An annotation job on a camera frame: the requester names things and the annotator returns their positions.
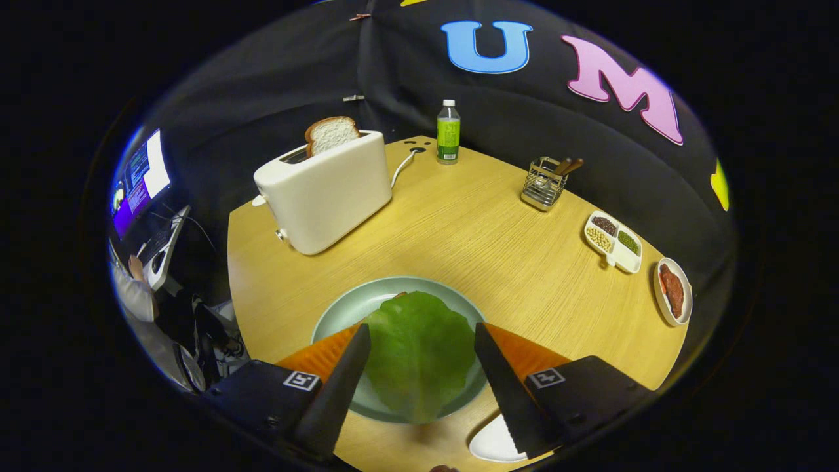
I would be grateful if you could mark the round pale green plate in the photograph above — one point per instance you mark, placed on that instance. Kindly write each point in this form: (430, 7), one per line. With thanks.
(347, 308)

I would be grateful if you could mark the green label water bottle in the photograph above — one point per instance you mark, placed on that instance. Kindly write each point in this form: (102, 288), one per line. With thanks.
(448, 134)

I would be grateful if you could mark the computer monitor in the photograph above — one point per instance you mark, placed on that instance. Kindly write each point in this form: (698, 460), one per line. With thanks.
(141, 180)

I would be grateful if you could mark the green lettuce leaf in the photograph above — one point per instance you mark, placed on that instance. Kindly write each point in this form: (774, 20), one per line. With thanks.
(419, 354)

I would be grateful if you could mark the white toaster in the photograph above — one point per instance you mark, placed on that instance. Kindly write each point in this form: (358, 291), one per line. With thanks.
(328, 196)

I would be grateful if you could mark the red meat slice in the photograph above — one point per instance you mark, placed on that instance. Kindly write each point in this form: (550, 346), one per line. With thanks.
(672, 292)

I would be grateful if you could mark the black backdrop cloth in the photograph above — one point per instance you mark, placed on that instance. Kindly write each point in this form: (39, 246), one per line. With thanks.
(275, 72)

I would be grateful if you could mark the white bread slice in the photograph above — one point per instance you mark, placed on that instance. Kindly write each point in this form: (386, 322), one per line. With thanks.
(331, 134)

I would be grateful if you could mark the white keyboard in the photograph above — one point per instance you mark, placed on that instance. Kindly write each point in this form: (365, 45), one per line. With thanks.
(167, 246)

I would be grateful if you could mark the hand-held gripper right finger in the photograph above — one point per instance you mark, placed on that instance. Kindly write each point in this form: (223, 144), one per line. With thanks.
(511, 393)

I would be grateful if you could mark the square white plate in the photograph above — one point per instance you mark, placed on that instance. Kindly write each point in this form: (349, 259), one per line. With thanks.
(491, 446)

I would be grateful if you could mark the round white plate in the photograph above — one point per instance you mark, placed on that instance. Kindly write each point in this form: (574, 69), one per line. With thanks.
(659, 301)

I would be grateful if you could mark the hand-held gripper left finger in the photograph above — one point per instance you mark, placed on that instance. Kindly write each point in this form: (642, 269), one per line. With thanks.
(331, 393)

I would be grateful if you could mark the white divided dish with beans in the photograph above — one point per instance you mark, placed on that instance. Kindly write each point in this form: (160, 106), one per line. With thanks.
(613, 242)

